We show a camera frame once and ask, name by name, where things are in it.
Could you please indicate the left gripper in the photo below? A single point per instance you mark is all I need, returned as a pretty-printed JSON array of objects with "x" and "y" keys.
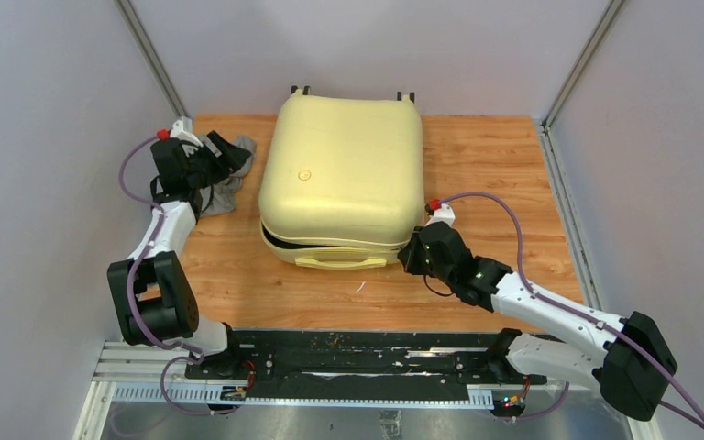
[{"x": 231, "y": 157}]

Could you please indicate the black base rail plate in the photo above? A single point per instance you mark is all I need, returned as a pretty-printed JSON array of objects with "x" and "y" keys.
[{"x": 362, "y": 366}]

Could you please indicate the cream suitcase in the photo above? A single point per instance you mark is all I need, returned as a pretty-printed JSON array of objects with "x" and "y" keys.
[{"x": 343, "y": 183}]

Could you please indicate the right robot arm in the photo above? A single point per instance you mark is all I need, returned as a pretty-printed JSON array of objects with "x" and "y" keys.
[{"x": 626, "y": 359}]

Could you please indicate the grey crumpled cloth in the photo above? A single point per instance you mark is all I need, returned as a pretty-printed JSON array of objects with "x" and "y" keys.
[{"x": 219, "y": 199}]

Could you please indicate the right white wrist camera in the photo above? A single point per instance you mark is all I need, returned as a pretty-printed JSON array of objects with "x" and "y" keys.
[{"x": 439, "y": 212}]

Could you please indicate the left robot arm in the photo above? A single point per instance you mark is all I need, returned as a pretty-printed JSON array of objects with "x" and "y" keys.
[{"x": 153, "y": 298}]

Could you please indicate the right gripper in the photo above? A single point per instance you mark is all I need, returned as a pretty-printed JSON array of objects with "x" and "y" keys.
[{"x": 410, "y": 254}]

